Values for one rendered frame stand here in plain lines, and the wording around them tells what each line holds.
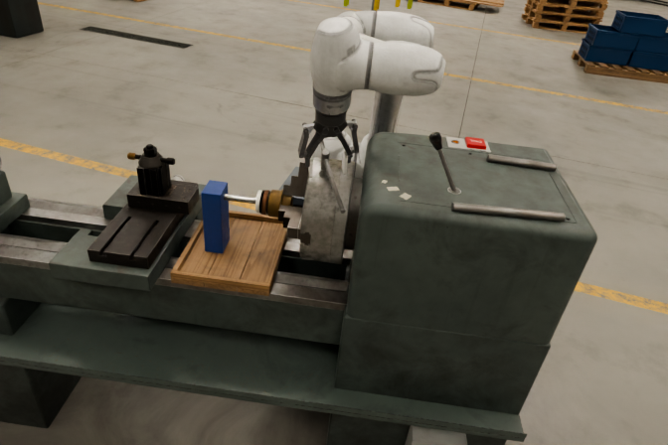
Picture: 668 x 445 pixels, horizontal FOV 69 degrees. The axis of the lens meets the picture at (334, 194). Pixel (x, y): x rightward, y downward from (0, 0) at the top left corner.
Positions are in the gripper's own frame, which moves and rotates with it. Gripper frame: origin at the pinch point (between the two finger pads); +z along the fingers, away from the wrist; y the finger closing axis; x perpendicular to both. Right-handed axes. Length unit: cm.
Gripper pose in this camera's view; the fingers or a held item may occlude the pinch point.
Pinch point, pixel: (327, 166)
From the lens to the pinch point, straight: 131.6
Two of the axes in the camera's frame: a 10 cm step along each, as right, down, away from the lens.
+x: -1.8, -7.4, 6.5
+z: -0.5, 6.6, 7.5
